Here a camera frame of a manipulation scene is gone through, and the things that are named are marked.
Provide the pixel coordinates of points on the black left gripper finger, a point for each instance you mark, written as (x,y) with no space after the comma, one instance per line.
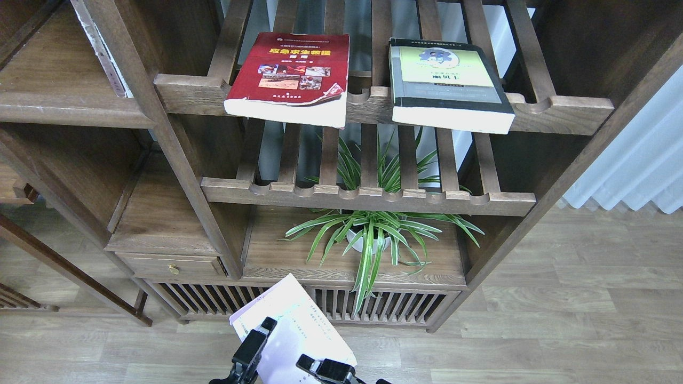
(327,370)
(248,355)

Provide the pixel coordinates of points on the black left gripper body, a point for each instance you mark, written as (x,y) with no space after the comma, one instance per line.
(235,377)

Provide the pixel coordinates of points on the pale purple book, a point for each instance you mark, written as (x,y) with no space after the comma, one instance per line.
(301,328)

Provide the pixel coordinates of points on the green and black book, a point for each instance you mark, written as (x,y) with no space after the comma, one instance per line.
(447,85)

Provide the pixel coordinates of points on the brass drawer knob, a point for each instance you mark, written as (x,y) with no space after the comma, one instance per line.
(173,269)

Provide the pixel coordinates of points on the green spider plant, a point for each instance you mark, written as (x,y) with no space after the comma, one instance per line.
(371,232)

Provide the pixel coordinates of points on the dark wooden bookshelf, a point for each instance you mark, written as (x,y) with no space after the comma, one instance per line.
(167,177)

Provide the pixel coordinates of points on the red cover book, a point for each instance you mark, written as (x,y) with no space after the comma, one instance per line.
(293,78)

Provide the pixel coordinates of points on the worn white standing book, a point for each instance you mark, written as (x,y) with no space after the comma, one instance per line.
(102,52)

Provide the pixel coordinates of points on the white curtain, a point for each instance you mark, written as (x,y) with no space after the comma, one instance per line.
(644,163)

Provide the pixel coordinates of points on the wooden chair frame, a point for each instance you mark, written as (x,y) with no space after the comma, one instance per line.
(14,302)

